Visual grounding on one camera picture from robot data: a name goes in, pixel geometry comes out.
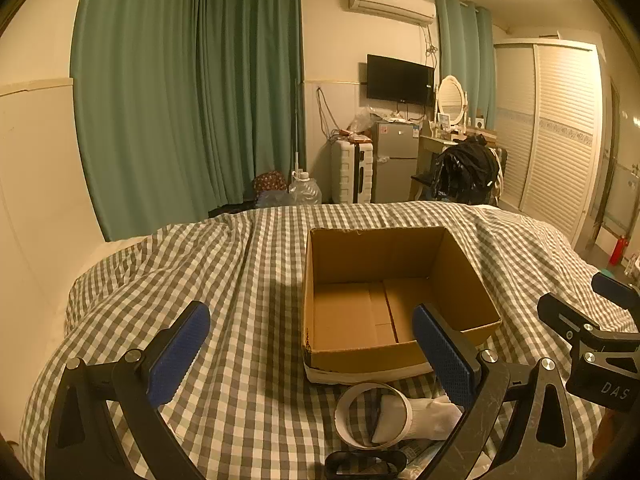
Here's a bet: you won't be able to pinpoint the clear water jug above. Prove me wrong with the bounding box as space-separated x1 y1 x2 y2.
287 171 322 206

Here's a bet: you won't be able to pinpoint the floral fabric bag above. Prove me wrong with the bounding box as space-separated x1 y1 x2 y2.
252 171 288 195

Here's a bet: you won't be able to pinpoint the black jacket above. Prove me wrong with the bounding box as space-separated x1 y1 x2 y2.
432 135 501 203

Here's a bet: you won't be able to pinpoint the narrow green curtain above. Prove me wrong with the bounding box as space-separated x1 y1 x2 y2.
434 0 496 131

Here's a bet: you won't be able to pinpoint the brown cardboard box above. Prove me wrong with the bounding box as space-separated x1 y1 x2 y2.
301 226 502 386

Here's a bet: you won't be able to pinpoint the white sock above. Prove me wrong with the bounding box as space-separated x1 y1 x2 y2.
372 394 463 445

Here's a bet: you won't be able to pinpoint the small silver fridge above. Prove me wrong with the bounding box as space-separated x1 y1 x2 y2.
372 121 420 204

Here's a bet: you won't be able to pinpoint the white air conditioner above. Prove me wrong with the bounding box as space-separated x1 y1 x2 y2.
342 0 435 26

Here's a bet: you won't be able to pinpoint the dark wooden stool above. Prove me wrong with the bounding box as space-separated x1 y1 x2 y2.
411 172 437 202

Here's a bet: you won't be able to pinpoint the crumpled clear plastic bag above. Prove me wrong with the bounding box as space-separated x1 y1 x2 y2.
255 190 291 209

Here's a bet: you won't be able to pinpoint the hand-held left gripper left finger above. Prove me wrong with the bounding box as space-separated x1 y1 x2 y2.
50 301 211 480

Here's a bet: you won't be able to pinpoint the white oval mirror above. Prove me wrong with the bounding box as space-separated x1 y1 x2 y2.
436 75 469 128

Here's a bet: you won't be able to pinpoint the white ribbed suitcase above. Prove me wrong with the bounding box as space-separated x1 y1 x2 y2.
330 139 375 204

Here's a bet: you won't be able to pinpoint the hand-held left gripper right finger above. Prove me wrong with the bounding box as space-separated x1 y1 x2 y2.
411 303 586 480

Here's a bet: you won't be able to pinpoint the red fire extinguisher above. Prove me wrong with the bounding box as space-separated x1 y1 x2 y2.
608 234 629 267

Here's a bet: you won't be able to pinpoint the cream dressing table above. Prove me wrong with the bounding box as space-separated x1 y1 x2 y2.
410 127 498 201

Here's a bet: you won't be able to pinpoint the grey checked blanket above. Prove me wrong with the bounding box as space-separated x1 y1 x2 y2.
20 200 640 480

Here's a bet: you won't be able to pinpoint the wide green curtain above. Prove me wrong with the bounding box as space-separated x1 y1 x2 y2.
70 0 201 241

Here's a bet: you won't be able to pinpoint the white louvred wardrobe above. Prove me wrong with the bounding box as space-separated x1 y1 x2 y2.
492 37 603 253

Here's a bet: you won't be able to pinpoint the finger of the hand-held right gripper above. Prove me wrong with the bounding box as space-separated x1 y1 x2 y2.
537 292 601 348
591 272 640 311

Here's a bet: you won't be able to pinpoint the wall cables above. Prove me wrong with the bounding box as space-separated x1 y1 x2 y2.
315 87 342 141

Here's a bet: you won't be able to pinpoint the black wall television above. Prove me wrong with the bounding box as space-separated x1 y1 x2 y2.
366 53 435 107

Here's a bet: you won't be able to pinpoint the white tape roll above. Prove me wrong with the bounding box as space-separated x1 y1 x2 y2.
335 382 412 448

